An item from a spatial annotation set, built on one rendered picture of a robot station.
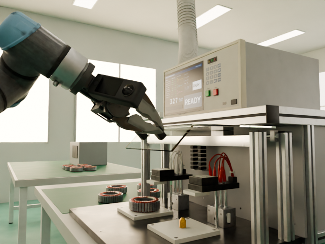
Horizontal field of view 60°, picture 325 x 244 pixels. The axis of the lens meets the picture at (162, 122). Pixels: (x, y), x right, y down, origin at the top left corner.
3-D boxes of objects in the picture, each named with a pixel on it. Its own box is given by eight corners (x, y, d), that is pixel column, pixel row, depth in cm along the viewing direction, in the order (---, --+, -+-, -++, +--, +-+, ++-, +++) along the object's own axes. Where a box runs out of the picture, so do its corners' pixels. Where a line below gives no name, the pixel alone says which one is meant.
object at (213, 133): (223, 141, 88) (223, 128, 89) (211, 141, 94) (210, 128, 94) (233, 141, 91) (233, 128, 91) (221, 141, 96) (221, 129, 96)
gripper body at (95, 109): (127, 98, 66) (82, 67, 61) (143, 92, 59) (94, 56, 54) (111, 126, 64) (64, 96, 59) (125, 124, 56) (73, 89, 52)
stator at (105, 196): (101, 205, 122) (102, 196, 122) (95, 200, 131) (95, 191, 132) (126, 202, 127) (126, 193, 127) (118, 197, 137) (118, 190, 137)
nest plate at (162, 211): (134, 221, 91) (134, 217, 91) (117, 210, 104) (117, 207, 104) (173, 214, 98) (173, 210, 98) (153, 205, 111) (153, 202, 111)
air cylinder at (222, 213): (223, 228, 83) (223, 209, 83) (207, 221, 89) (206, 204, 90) (236, 225, 85) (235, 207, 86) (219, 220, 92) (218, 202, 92)
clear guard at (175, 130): (171, 151, 57) (170, 122, 58) (125, 148, 78) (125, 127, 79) (276, 149, 74) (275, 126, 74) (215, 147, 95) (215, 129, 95)
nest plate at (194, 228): (174, 244, 70) (174, 239, 70) (147, 228, 83) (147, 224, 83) (220, 234, 77) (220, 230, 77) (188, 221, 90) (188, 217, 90)
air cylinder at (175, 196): (178, 210, 104) (178, 195, 104) (167, 206, 110) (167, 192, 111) (189, 208, 106) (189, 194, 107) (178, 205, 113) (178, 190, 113)
